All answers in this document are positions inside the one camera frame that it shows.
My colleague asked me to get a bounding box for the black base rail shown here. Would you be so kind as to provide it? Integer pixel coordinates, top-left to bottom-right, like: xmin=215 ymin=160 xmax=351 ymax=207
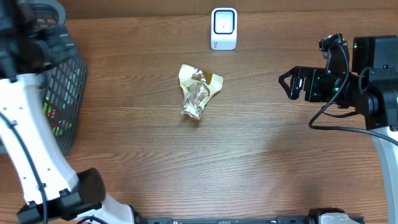
xmin=133 ymin=207 xmax=365 ymax=224

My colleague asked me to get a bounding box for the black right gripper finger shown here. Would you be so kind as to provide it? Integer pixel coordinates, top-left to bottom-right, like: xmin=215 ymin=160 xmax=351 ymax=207
xmin=279 ymin=66 xmax=307 ymax=80
xmin=279 ymin=76 xmax=303 ymax=100

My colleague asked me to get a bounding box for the grey plastic mesh basket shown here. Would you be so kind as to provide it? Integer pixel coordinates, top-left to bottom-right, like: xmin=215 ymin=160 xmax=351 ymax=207
xmin=29 ymin=0 xmax=88 ymax=155

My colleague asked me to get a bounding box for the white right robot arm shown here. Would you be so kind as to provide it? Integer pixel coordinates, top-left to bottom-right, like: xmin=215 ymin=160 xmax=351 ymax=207
xmin=279 ymin=33 xmax=397 ymax=223

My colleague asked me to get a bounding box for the beige foil snack pouch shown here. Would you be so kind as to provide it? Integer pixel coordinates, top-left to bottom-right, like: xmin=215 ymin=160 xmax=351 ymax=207
xmin=178 ymin=64 xmax=224 ymax=119

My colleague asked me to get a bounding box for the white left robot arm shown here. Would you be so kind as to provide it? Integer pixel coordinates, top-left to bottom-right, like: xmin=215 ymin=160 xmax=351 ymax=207
xmin=1 ymin=1 xmax=142 ymax=224

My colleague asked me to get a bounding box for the white barcode scanner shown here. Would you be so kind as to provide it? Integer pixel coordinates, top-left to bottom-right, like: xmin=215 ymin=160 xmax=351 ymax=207
xmin=210 ymin=7 xmax=238 ymax=50

